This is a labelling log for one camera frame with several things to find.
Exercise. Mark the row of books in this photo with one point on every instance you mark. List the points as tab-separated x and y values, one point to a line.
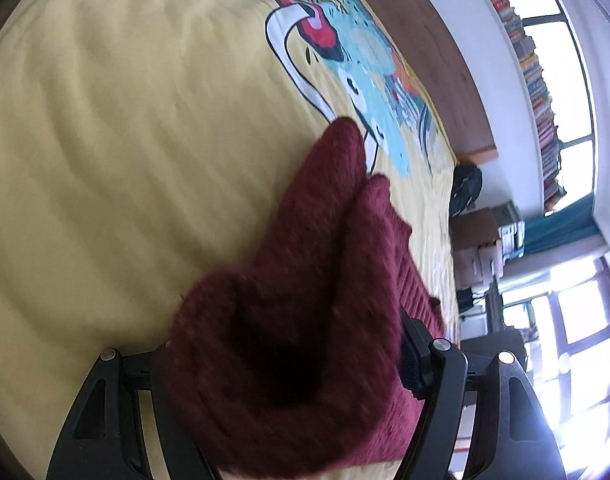
535	85

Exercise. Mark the wooden headboard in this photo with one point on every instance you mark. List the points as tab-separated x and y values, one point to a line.
435	60

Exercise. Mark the yellow printed bedspread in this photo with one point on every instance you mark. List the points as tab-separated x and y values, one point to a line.
135	135

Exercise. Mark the white printer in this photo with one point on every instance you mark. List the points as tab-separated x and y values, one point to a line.
511	235

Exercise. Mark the window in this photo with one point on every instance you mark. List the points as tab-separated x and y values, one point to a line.
575	85

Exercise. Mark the maroon knit sweater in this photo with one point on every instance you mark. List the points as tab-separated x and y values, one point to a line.
285	310

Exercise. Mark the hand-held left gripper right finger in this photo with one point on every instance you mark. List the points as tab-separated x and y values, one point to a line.
410	355

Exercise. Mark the teal curtain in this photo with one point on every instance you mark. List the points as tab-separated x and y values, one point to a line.
560	230

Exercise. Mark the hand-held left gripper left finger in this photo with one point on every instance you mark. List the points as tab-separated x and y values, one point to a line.
135	362

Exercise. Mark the wooden bedside drawer unit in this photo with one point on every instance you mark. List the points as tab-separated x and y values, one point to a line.
475	230

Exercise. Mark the black backpack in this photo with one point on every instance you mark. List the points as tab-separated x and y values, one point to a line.
465	190

